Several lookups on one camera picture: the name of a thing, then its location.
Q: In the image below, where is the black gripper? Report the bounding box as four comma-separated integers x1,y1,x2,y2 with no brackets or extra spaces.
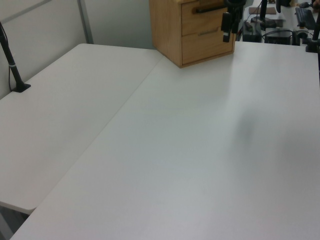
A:
221,0,248,43

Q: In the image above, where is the wooden drawer with handle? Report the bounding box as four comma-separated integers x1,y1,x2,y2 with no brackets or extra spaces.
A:
181,0,230,37

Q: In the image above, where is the wooden drawer with notch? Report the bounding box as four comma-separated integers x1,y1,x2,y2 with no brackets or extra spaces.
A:
181,26,236,67

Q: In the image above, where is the wooden drawer cabinet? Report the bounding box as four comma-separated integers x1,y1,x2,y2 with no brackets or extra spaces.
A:
149,0,237,69

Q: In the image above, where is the black box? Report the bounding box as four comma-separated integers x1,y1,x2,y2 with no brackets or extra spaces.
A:
241,22,264,42

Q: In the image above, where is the black pole with round base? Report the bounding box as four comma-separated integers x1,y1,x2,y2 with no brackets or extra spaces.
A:
250,0,277,29

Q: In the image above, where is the brown mat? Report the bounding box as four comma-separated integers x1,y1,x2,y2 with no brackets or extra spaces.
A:
248,6,277,16

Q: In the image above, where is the black computer case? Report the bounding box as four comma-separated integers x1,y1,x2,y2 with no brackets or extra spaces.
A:
264,28,294,46

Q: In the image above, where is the black keyboard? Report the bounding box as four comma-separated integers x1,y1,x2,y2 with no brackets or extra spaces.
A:
294,6,317,30

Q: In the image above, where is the black metal drawer handle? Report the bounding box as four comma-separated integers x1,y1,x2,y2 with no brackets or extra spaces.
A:
191,6,229,14

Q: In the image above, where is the black camera pole stand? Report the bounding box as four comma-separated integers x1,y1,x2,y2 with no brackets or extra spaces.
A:
0,21,32,94
304,17,320,54

